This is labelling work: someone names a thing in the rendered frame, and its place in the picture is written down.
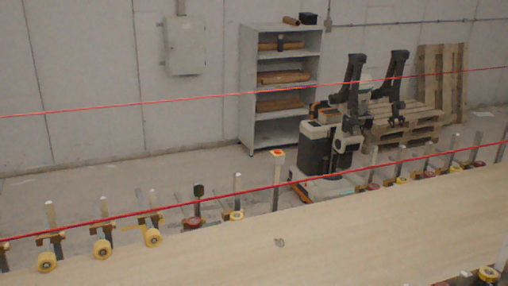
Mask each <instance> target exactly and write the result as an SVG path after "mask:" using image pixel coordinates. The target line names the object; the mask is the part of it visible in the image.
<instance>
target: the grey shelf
mask: <svg viewBox="0 0 508 286"><path fill-rule="evenodd" d="M325 29H326V27H324V26H323V25H319V24H317V25H301V24H300V26H299V27H295V26H293V25H288V24H286V23H284V22H269V23H242V24H241V42H240V77H239V93H243V92H251V91H266V90H275V89H284V88H292V87H307V88H299V89H290V90H282V91H266V92H258V93H250V94H242V95H239V113H238V142H237V144H238V145H239V144H241V142H242V143H243V144H244V145H245V146H246V147H247V148H248V149H249V156H250V157H253V149H259V148H263V147H268V146H276V145H286V144H291V143H297V142H298V139H299V134H300V133H301V132H300V122H301V121H306V120H309V119H310V115H309V108H310V105H309V103H313V102H316V101H317V100H318V87H308V86H316V85H319V84H320V79H321V66H322V57H323V50H324V43H325ZM302 33H303V35H302ZM279 34H283V41H302V43H303V47H302V48H293V49H283V51H282V52H278V49H277V50H261V51H257V49H258V43H262V42H278V39H279ZM300 60H301V63H300ZM303 68H304V69H303ZM297 69H300V71H303V72H304V73H308V72H309V73H310V79H309V81H308V82H300V83H281V84H269V85H261V83H256V73H257V72H273V71H285V70H297ZM297 96H298V97H299V98H300V102H301V101H303V102H304V107H298V108H291V109H285V110H280V111H272V112H267V113H260V114H256V112H255V105H256V101H262V100H271V99H288V98H297ZM295 116H296V117H295ZM294 124H295V126H294Z"/></svg>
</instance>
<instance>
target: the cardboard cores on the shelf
mask: <svg viewBox="0 0 508 286"><path fill-rule="evenodd" d="M302 47H303V43H302V41H284V42H283V49H293V48H302ZM277 49H278V42H262V43H258V49H257V51H261V50H277ZM309 79H310V73H309V72H308V73H304V72H303V71H300V70H299V69H297V70H285V71H262V72H257V73H256V83H261V85H269V84H281V83H300V82H308V81H309ZM298 107H304V102H303V101H301V102H300V98H299V97H297V98H288V99H271V100H262V101H256V105H255V112H256V114H260V113H267V112H272V111H280V110H285V109H291V108H298Z"/></svg>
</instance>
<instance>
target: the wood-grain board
mask: <svg viewBox="0 0 508 286"><path fill-rule="evenodd" d="M507 231H508V161H507V162H502V163H498V164H492V165H488V166H484V167H479V168H473V169H469V170H465V171H461V172H454V173H450V174H447V175H443V176H435V177H432V178H428V179H424V180H418V181H413V182H409V183H405V184H399V185H395V186H391V187H384V188H380V189H376V190H373V191H366V192H363V193H359V194H355V195H348V196H344V197H340V198H336V199H330V200H326V201H322V202H318V203H311V204H307V205H304V206H300V207H293V208H290V209H286V210H282V211H276V212H271V213H267V214H261V215H257V216H253V217H249V218H243V219H239V220H235V221H232V222H228V223H225V224H221V225H216V226H210V227H207V228H202V229H199V230H192V231H188V232H185V233H181V234H173V235H170V236H166V237H162V241H161V243H160V244H159V245H157V246H154V247H151V246H149V245H148V244H147V242H146V241H144V242H137V243H133V244H129V245H126V246H122V247H119V248H115V249H111V254H110V255H109V256H108V257H107V258H104V259H98V258H97V257H96V256H95V255H94V253H90V254H86V255H82V256H78V257H72V258H68V259H64V260H59V261H56V267H55V268H54V269H53V270H52V271H50V272H41V271H40V270H39V269H38V268H37V266H34V267H30V268H27V269H20V270H16V271H12V272H5V273H1V274H0V286H403V285H404V284H407V283H411V284H412V285H413V286H434V284H435V283H436V282H438V281H441V282H445V283H448V282H450V281H453V280H457V279H458V277H459V274H460V271H463V270H465V269H466V270H468V271H469V272H470V273H472V274H474V273H476V272H478V271H479V269H480V268H481V267H483V266H487V267H489V268H491V267H494V264H495V263H496V261H497V258H498V255H499V252H500V250H501V248H502V243H503V241H504V238H505V236H506V232H507ZM274 238H277V239H279V238H283V239H285V242H284V243H285V246H284V247H280V248H279V247H278V246H277V245H276V244H274V242H273V240H274Z"/></svg>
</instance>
